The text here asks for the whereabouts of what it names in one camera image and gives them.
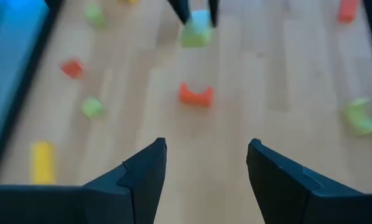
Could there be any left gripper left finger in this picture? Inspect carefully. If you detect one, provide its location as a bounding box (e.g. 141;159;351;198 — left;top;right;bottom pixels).
0;138;167;224

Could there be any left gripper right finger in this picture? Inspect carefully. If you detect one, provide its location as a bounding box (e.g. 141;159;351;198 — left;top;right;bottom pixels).
246;138;372;224

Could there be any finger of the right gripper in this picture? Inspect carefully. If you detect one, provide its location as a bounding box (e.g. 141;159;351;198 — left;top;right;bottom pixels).
208;0;220;28
167;0;192;25

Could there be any green rectangular block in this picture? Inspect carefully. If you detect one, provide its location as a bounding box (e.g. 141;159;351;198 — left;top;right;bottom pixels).
180;9;212;49

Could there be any green cube block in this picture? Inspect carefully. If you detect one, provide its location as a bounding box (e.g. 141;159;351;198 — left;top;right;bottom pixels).
85;4;106;28

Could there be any green half-round block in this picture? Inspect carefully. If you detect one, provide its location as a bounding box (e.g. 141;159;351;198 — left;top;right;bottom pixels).
81;96;105;119

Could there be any red foam block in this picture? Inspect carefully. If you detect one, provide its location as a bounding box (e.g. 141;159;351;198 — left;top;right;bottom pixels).
179;82;215;108

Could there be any green arch block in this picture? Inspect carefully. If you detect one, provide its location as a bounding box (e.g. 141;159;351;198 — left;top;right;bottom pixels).
342;98;372;136

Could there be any small red block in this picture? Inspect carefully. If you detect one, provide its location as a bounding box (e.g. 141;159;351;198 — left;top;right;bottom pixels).
60;58;84;79

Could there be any red rectangular block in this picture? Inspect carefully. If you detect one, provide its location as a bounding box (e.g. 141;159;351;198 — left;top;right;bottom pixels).
337;0;360;24

